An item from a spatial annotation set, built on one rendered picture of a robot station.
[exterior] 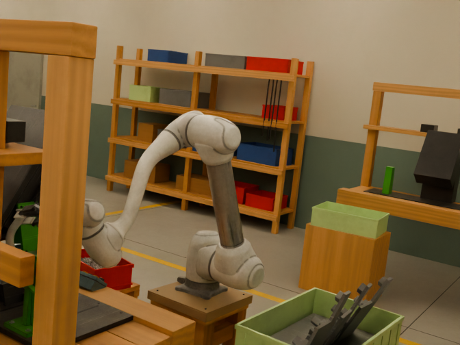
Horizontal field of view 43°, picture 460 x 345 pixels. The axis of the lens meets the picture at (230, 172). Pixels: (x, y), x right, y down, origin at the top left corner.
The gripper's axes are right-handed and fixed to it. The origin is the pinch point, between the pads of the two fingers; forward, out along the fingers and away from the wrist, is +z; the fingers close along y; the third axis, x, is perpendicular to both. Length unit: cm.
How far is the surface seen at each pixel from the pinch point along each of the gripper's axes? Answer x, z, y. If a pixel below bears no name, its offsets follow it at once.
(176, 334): 16, -49, -53
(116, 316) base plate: 17, -27, -41
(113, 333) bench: 25, -33, -39
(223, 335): -5, -37, -93
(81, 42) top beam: -12, -75, 55
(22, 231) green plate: 2.2, 5.2, -5.2
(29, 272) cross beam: 35, -48, 14
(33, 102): -510, 689, -249
